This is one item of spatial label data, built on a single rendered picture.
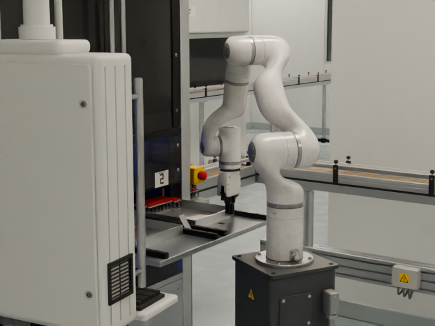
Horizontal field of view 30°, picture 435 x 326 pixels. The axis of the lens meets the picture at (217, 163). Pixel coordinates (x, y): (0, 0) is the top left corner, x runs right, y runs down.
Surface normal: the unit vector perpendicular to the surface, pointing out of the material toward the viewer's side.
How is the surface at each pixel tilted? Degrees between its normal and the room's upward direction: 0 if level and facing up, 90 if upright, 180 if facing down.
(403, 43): 90
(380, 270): 90
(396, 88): 90
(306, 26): 90
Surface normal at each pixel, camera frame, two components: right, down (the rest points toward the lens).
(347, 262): -0.56, 0.15
